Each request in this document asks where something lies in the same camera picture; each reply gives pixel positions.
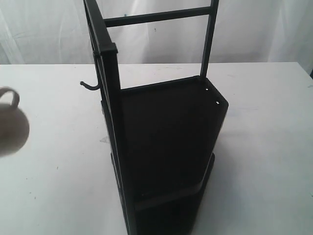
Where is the black metal hook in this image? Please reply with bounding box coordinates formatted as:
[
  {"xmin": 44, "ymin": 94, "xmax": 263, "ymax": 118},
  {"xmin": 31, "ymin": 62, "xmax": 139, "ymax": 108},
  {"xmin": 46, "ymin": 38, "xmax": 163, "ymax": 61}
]
[{"xmin": 80, "ymin": 81, "xmax": 100, "ymax": 91}]

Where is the black metal shelf rack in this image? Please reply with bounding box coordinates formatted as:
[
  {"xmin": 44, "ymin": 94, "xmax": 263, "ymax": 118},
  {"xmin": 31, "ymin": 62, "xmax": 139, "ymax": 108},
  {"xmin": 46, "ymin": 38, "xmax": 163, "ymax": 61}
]
[{"xmin": 84, "ymin": 0, "xmax": 228, "ymax": 235}]

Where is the pink ceramic mug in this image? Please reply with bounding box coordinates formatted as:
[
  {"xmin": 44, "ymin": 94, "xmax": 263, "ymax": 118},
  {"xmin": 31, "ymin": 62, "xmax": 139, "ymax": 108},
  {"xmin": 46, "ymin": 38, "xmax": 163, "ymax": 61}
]
[{"xmin": 0, "ymin": 87, "xmax": 30, "ymax": 157}]

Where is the white backdrop curtain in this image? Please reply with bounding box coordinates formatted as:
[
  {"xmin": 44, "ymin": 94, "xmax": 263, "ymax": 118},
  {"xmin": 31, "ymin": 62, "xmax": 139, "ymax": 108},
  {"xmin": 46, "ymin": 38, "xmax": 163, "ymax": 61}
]
[{"xmin": 0, "ymin": 0, "xmax": 313, "ymax": 71}]

